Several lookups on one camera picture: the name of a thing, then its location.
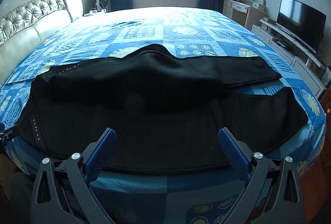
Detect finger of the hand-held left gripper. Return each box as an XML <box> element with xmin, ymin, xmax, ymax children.
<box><xmin>0</xmin><ymin>123</ymin><xmax>20</xmax><ymax>149</ymax></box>

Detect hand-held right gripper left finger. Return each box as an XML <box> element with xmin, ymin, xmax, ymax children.
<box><xmin>30</xmin><ymin>128</ymin><xmax>117</xmax><ymax>224</ymax></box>

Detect white television stand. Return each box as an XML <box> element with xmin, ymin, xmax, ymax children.
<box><xmin>252</xmin><ymin>18</ymin><xmax>331</xmax><ymax>96</ymax></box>

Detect bed with blue patterned sheet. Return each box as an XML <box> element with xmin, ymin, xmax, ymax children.
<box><xmin>0</xmin><ymin>7</ymin><xmax>327</xmax><ymax>224</ymax></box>

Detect black television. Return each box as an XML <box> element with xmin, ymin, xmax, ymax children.
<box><xmin>276</xmin><ymin>0</ymin><xmax>327</xmax><ymax>50</ymax></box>

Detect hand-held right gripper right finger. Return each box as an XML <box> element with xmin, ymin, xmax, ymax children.
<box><xmin>218</xmin><ymin>128</ymin><xmax>306</xmax><ymax>224</ymax></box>

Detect beige tufted leather headboard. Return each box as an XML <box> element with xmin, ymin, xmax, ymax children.
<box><xmin>0</xmin><ymin>0</ymin><xmax>84</xmax><ymax>85</ymax></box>

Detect cream dressing table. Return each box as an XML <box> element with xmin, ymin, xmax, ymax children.
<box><xmin>222</xmin><ymin>0</ymin><xmax>266</xmax><ymax>30</ymax></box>

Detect black pants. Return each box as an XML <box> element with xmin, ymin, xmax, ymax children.
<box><xmin>19</xmin><ymin>44</ymin><xmax>309</xmax><ymax>176</ymax></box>

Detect white power strip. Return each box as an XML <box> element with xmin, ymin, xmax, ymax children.
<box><xmin>84</xmin><ymin>8</ymin><xmax>108</xmax><ymax>17</ymax></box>

